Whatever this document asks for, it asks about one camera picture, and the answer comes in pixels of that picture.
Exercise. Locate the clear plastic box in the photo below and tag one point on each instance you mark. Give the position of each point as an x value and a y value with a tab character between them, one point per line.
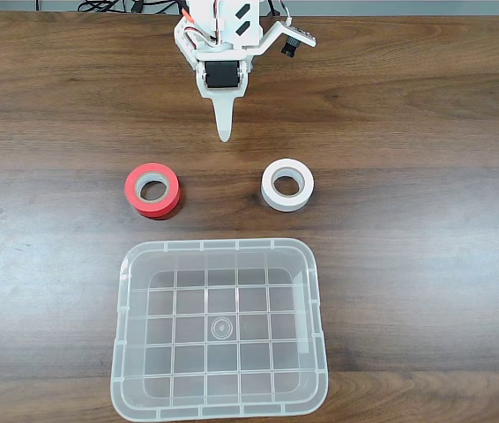
188	304

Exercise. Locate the camera on white bracket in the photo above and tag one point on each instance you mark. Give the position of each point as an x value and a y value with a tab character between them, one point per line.
297	33

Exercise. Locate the white tape roll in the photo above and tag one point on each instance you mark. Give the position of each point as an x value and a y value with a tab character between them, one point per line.
267	189

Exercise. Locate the red tape roll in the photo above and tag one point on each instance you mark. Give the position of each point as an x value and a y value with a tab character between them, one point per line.
132	194

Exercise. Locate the orange clip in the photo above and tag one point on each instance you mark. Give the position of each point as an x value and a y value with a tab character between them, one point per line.
187	15

